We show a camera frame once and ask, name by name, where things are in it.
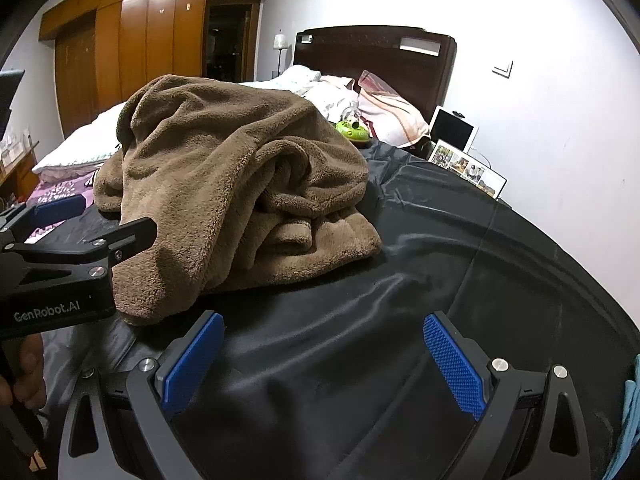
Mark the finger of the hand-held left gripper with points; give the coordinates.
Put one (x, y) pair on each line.
(60, 208)
(125, 237)

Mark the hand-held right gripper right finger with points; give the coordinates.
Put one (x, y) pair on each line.
(455, 365)

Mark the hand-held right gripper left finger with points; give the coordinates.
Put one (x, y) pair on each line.
(195, 360)

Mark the brown fleece sweater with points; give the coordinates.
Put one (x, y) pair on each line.
(225, 170)

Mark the person's left hand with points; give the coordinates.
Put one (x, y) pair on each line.
(25, 370)

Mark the purple patterned sheet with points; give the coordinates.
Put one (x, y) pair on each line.
(55, 191)

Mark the wooden side cabinet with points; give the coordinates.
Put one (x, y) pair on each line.
(20, 175)

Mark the black bed cover sheet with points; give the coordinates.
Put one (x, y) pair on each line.
(350, 310)

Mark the black monitor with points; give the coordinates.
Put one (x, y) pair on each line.
(10, 100)

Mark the wooden wardrobe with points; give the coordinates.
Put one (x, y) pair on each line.
(135, 45)

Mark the blue fleece garment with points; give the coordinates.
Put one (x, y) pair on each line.
(627, 435)

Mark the dark doorway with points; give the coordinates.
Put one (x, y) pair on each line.
(227, 40)

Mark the white tablet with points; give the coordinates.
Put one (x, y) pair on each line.
(452, 130)

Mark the white floral quilt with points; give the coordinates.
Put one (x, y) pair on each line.
(320, 92)

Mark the green plastic toy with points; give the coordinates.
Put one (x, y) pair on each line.
(350, 130)

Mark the white table lamp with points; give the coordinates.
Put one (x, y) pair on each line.
(280, 41)

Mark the pink striped pillow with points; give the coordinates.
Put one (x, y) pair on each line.
(395, 115)

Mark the dark wooden headboard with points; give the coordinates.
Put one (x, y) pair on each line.
(360, 55)

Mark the photo collage frame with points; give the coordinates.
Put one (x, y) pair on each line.
(465, 167)

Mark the white wall switch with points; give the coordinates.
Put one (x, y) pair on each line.
(503, 69)

